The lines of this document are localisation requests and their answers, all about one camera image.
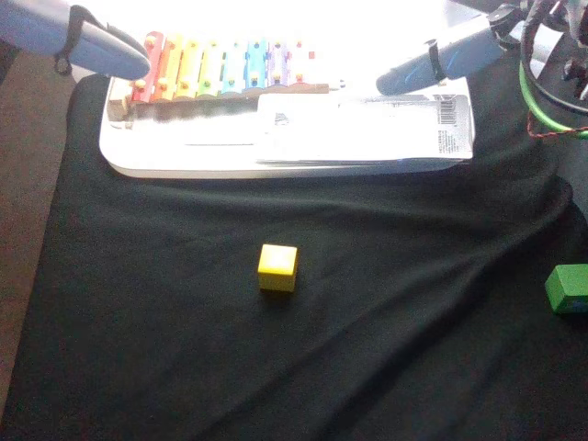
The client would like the green cable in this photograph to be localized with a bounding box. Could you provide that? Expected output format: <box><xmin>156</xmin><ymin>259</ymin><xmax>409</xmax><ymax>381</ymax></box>
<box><xmin>518</xmin><ymin>59</ymin><xmax>588</xmax><ymax>140</ymax></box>

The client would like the green wooden block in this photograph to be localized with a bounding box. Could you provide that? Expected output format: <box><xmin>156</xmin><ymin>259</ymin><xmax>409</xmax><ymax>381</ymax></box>
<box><xmin>544</xmin><ymin>263</ymin><xmax>588</xmax><ymax>316</ymax></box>

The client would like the red twisted cable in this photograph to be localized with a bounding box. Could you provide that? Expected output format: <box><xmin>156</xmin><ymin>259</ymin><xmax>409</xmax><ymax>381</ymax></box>
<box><xmin>526</xmin><ymin>111</ymin><xmax>588</xmax><ymax>144</ymax></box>

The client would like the silver deli blister pack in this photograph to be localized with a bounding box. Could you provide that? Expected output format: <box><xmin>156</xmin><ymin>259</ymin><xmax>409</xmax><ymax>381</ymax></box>
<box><xmin>255</xmin><ymin>91</ymin><xmax>474</xmax><ymax>165</ymax></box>

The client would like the yellow wooden cube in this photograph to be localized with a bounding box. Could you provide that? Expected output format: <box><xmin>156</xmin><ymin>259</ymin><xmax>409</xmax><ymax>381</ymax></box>
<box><xmin>257</xmin><ymin>243</ymin><xmax>299</xmax><ymax>293</ymax></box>

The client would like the rainbow wooden xylophone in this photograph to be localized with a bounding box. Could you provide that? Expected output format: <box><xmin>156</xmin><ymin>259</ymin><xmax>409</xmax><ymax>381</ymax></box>
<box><xmin>107</xmin><ymin>30</ymin><xmax>344</xmax><ymax>125</ymax></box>

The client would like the black cable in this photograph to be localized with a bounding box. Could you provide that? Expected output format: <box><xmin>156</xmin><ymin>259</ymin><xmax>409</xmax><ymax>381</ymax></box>
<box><xmin>520</xmin><ymin>8</ymin><xmax>588</xmax><ymax>116</ymax></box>

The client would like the white plastic box lid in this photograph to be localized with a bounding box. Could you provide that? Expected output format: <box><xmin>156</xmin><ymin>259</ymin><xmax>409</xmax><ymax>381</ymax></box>
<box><xmin>98</xmin><ymin>0</ymin><xmax>477</xmax><ymax>180</ymax></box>

